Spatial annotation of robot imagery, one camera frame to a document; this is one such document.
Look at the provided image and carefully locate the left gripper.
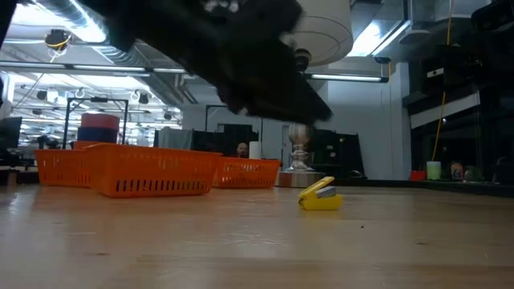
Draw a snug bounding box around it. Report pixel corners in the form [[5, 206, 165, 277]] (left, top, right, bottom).
[[176, 0, 334, 126]]

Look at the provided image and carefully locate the yellow mini stapler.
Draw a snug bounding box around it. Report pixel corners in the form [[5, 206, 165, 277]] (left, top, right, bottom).
[[297, 176, 344, 211]]

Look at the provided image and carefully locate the orange tape roll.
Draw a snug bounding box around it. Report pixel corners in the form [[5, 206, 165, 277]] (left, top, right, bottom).
[[74, 140, 102, 151]]

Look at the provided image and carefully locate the white paper roll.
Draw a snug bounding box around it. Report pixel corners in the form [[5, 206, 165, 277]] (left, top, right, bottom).
[[248, 140, 263, 160]]

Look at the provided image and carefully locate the long ceiling light fixture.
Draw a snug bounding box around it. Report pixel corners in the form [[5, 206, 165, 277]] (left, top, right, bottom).
[[308, 71, 390, 83], [0, 62, 190, 75]]

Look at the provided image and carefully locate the black cabinet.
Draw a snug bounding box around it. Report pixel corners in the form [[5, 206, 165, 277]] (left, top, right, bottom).
[[311, 127, 365, 180]]

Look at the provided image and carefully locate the silver lamp white shade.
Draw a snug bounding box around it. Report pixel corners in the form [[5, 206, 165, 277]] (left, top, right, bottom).
[[275, 0, 354, 189]]

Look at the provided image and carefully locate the pale green cup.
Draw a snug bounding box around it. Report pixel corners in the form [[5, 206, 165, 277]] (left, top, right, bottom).
[[426, 161, 442, 181]]

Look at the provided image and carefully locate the yellow extension cable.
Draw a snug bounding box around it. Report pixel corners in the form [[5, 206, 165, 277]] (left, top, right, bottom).
[[430, 0, 454, 162]]

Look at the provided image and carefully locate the silver ventilation duct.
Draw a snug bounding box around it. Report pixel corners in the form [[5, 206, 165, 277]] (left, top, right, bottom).
[[35, 0, 198, 105]]

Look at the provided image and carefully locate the yellow cable reel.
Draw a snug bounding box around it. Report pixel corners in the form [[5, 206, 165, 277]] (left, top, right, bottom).
[[43, 28, 73, 53]]

